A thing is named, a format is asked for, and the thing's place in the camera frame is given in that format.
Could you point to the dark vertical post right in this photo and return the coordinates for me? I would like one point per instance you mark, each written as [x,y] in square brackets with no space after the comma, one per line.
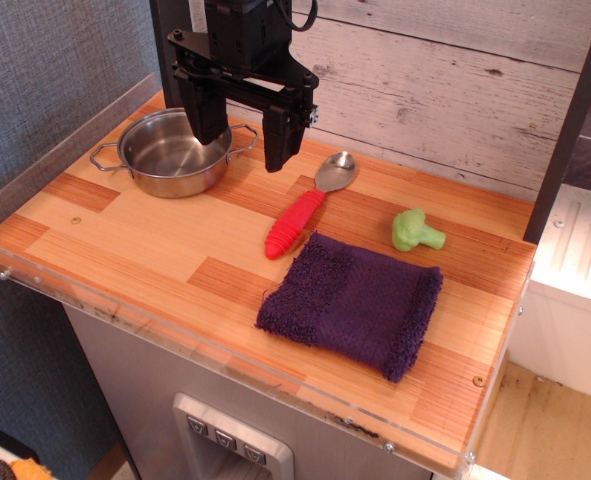
[578,110]

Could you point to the red handled metal spoon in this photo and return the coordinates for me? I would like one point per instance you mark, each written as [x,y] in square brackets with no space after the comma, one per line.
[336,173]

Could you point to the green toy broccoli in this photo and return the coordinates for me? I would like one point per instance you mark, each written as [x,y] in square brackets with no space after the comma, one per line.
[409,229]

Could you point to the purple towel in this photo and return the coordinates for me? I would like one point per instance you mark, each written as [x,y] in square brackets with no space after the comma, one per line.
[369,307]

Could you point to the clear acrylic edge guard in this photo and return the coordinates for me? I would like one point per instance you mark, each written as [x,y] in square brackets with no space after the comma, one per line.
[201,301]

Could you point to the small steel pot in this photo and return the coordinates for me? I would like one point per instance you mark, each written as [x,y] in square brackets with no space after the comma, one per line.
[166,160]

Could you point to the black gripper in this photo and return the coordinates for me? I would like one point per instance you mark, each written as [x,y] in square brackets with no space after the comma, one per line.
[244,55]

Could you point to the white toy sink unit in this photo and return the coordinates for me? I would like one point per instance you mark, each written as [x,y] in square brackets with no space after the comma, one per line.
[552,335]

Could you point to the grey toy fridge cabinet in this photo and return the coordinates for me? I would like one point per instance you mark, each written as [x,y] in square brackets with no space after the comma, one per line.
[180,420]

